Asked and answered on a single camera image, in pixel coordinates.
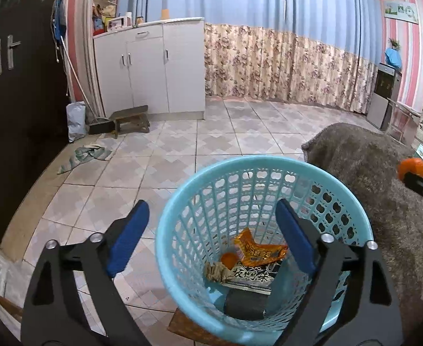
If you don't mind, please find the green white floor cloth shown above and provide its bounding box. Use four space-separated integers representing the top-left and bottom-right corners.
57 144 112 174

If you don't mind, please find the blue wrapped potted plant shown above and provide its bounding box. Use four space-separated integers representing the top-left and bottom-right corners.
384 38 403 69

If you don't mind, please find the wall picture clock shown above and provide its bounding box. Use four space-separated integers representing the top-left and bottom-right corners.
383 0 418 21

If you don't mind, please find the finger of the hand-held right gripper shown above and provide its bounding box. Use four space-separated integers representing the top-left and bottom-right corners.
404 173 423 202

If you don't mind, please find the dark green ribbed cylinder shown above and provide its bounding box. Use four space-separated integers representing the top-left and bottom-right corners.
224 290 267 321

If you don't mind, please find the brown wooden board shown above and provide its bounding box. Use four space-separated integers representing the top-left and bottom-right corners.
168 308 230 346

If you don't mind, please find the wooden stool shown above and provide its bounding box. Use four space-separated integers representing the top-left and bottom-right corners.
108 105 151 139

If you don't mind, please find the light blue plastic basket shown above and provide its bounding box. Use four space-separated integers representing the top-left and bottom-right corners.
155 155 375 339

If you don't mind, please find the dark dustpan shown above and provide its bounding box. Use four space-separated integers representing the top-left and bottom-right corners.
89 117 113 135

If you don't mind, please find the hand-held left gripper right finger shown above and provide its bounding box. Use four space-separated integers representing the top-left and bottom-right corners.
272 198 403 346

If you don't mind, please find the small white folding table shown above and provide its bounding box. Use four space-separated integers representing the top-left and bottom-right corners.
388 97 423 143

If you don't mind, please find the white cabinet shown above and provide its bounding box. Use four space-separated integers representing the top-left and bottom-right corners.
92 17 206 120

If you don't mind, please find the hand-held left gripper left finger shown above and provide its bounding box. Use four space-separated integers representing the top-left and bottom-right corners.
20 200 151 346

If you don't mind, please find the blue floral curtain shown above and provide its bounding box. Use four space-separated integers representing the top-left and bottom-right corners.
118 0 291 106
286 0 386 114

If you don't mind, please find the orange snack wrapper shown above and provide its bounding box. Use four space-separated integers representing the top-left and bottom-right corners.
233 228 289 266

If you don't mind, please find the white plastic bag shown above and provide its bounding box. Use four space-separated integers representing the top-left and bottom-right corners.
66 101 87 143

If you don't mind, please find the brown paper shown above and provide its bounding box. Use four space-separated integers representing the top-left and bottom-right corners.
203 261 235 283

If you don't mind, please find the grey water dispenser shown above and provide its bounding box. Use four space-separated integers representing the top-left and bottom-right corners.
366 63 402 130

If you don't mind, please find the pile of colourful toys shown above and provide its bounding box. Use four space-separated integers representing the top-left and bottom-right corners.
92 2 119 36

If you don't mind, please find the dark double door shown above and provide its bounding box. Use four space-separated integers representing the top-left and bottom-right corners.
0 0 89 253

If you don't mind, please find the white broom handle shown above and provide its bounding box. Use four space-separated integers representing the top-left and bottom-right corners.
62 36 97 123

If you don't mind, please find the small orange fruit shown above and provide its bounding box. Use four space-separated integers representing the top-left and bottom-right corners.
397 157 423 183
220 252 238 269

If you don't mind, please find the blue hanging bag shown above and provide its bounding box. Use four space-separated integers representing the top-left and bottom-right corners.
51 0 68 63

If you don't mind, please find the black white printed snack bag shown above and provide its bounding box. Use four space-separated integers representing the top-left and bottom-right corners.
229 264 280 289

